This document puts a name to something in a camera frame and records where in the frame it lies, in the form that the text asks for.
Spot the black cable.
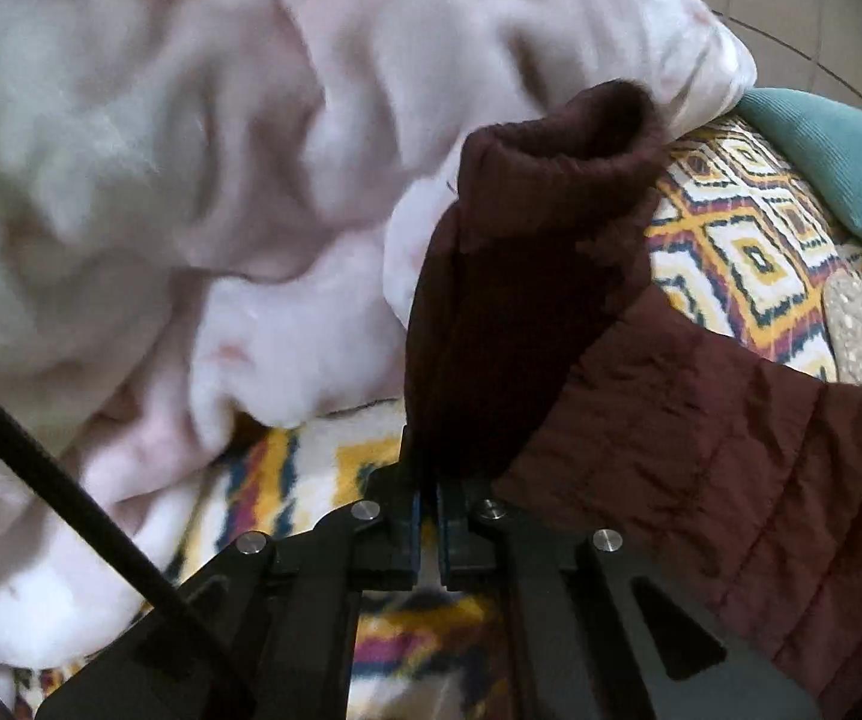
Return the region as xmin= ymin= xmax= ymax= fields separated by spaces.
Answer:
xmin=0 ymin=364 xmax=252 ymax=720

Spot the white fluffy blanket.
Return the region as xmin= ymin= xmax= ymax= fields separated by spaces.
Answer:
xmin=0 ymin=0 xmax=759 ymax=691

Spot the maroon quilted jacket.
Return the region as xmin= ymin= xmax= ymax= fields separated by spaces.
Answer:
xmin=405 ymin=81 xmax=862 ymax=720

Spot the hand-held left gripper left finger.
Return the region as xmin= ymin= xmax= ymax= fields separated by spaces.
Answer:
xmin=33 ymin=463 xmax=439 ymax=720

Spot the teal pillow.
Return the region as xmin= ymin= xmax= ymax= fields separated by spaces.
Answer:
xmin=735 ymin=86 xmax=862 ymax=248

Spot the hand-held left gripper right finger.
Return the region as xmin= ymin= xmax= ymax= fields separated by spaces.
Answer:
xmin=435 ymin=475 xmax=827 ymax=720

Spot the patterned bed sheet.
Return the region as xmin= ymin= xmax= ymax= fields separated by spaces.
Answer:
xmin=11 ymin=116 xmax=862 ymax=720

